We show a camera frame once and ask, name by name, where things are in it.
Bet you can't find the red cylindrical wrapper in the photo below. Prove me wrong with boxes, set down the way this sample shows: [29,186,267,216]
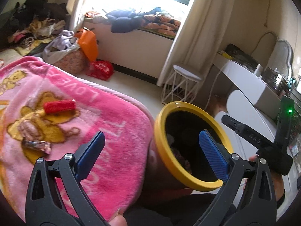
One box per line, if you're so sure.
[43,99,76,114]

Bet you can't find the vanity mirror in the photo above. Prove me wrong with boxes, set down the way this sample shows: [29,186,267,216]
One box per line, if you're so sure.
[267,39,293,81]

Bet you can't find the right hand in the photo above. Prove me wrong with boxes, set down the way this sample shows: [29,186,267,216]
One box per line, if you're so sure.
[248,154,286,203]

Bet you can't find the orange paper bag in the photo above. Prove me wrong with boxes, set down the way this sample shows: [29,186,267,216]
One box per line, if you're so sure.
[74,27,98,62]

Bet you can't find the yellow rim trash bin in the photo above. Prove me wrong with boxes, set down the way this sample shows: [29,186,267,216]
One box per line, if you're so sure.
[154,102,233,192]

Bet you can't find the white shell chair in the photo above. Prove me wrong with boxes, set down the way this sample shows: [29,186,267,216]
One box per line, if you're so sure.
[211,90,277,160]

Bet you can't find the red shopping bag on floor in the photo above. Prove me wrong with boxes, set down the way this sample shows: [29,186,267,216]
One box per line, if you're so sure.
[86,60,114,81]

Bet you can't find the white dressing table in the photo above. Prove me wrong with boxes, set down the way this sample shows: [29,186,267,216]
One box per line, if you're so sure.
[213,54,281,119]

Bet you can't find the dark jacket on sill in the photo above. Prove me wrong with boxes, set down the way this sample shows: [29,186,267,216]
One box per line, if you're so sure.
[106,7,162,34]

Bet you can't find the pink cartoon bear blanket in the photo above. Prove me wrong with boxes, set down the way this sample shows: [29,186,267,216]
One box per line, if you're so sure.
[1,56,154,219]

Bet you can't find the white wire stool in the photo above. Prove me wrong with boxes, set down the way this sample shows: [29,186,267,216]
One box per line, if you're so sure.
[161,64,204,105]

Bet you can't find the dark foil wrapper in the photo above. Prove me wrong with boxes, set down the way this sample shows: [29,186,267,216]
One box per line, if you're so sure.
[22,139,52,155]

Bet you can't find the dark bag on table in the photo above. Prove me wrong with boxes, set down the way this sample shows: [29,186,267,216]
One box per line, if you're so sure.
[224,43,258,72]

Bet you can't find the white cosmetic bottle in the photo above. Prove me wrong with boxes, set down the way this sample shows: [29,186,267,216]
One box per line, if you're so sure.
[254,64,263,78]

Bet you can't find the left hand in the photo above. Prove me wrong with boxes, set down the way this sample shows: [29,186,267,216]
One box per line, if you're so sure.
[109,208,128,226]

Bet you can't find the grey clothes in basket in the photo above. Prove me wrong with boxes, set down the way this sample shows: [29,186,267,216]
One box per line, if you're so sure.
[42,30,80,65]

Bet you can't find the right cream curtain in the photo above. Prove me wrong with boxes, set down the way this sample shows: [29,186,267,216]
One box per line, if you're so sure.
[157,0,235,86]

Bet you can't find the pile of clothes on bed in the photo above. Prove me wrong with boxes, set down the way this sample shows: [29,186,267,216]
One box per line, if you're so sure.
[1,0,70,56]

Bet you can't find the orange patterned quilt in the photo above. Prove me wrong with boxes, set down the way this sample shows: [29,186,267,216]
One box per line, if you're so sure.
[139,14,181,39]

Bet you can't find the floral laundry basket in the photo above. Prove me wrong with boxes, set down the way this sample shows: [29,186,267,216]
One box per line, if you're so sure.
[54,49,88,75]

